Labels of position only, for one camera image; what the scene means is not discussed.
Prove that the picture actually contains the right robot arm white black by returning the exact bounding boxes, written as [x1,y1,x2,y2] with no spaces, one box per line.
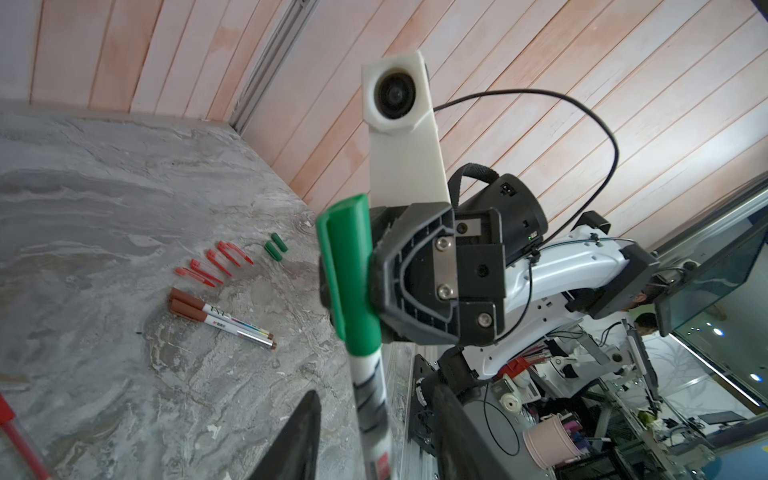
[316,164,657,431]

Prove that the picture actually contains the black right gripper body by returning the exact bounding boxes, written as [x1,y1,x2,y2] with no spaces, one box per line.
[452,209,506,346]

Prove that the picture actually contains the dark monitor screen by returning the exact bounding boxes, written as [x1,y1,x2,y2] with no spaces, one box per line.
[655,215,767,336]

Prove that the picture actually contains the green marker cap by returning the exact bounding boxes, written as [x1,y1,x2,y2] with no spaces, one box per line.
[264,241,283,262]
[271,232,289,253]

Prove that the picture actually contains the right aluminium wall rail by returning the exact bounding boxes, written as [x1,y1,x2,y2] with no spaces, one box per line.
[228,0,317,134]

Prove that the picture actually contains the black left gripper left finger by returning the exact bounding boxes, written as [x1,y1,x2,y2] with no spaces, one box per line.
[248,390,321,480]

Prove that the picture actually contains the pink cup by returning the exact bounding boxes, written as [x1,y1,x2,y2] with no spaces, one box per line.
[523,415,582,469]

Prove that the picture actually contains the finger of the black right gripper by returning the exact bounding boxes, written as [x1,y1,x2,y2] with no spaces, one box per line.
[318,257,332,312]
[368,202,459,345]

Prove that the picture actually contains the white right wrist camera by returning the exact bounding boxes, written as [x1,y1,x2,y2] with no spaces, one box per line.
[362,51,450,207]

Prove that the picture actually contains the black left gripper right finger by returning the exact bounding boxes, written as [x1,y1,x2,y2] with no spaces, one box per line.
[432,384,511,480]

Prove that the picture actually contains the red pen cap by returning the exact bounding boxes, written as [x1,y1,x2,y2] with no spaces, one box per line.
[217,241,241,268]
[189,259,223,285]
[206,249,232,277]
[228,242,254,265]
[174,267,216,288]

